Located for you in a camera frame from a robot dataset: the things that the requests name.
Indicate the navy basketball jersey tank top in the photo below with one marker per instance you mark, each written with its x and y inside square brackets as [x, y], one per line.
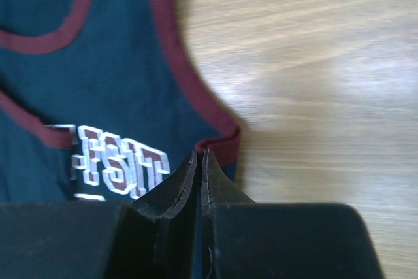
[99, 102]

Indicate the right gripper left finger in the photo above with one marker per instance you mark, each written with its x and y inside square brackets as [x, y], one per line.
[151, 237]

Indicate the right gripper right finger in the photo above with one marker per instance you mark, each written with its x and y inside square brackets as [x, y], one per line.
[245, 239]

